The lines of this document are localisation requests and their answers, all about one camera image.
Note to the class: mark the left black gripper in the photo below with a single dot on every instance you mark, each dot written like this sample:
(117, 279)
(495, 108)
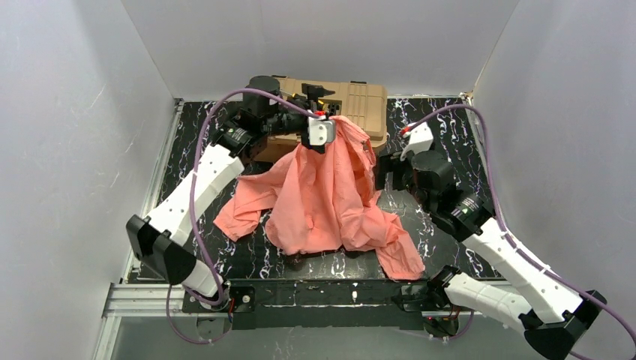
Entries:
(302, 126)

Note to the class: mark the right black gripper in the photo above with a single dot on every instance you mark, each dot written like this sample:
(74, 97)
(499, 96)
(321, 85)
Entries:
(386, 172)

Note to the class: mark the pink jacket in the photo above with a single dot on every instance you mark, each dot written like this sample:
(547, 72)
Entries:
(324, 202)

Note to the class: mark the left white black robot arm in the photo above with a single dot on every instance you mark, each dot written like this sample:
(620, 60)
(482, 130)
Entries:
(221, 155)

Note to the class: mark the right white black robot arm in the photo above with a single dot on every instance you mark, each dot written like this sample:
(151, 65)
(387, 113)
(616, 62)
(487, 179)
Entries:
(551, 317)

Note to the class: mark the black yellow screwdriver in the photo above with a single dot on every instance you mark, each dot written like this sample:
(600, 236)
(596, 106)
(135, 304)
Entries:
(316, 106)

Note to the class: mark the tan plastic toolbox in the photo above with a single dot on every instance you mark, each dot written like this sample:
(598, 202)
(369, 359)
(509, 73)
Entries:
(364, 105)

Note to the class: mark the black toolbox handle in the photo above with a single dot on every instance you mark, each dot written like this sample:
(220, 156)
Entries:
(331, 106)

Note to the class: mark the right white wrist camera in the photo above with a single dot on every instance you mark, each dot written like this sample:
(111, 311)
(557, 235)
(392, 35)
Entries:
(418, 138)

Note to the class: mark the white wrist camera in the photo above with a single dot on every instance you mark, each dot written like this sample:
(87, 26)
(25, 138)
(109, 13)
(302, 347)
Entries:
(320, 132)
(418, 138)

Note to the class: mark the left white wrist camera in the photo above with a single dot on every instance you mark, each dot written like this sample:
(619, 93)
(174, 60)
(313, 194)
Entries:
(320, 132)

